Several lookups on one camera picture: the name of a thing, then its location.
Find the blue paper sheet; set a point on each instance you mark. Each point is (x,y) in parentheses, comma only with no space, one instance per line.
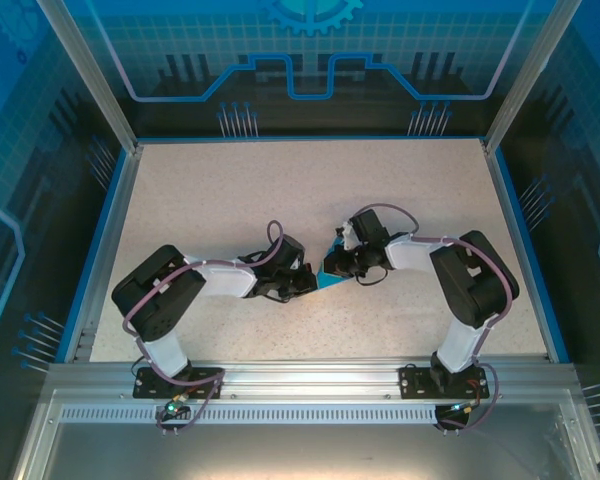
(330,281)

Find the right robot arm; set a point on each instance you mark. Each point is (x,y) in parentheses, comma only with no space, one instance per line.
(405,252)

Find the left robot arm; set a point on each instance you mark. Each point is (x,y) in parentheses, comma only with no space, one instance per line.
(227,280)

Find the metal sheet tray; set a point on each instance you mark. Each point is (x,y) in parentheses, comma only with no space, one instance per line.
(305,450)

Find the blue table edge strip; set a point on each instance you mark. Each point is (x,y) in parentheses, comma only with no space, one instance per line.
(94,250)
(527,250)

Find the connector with green light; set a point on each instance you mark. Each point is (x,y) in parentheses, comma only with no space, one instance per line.
(172,409)
(462,407)

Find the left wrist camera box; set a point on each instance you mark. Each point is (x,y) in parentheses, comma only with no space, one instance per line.
(296,264)

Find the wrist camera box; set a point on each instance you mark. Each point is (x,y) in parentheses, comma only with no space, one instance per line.
(296,264)
(348,234)

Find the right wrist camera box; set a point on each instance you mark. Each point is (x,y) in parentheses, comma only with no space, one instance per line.
(348,234)

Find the wide aluminium base rail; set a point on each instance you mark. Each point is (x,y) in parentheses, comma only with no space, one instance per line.
(305,380)

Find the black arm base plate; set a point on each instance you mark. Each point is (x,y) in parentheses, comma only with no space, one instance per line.
(415,382)
(150,387)

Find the aluminium table side rail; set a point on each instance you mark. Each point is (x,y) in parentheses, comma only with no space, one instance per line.
(516,250)
(107,225)

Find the aluminium frame post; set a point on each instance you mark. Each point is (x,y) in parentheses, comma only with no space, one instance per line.
(92,75)
(529,75)

